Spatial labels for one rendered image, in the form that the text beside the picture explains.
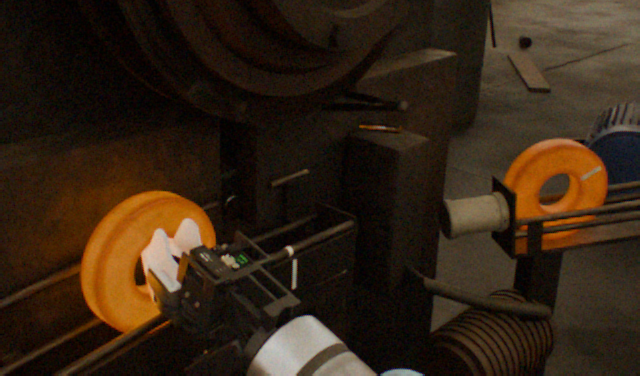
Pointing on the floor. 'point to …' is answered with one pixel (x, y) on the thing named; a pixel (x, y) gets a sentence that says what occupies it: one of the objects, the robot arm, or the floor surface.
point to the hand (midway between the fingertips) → (151, 246)
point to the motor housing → (488, 343)
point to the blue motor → (617, 144)
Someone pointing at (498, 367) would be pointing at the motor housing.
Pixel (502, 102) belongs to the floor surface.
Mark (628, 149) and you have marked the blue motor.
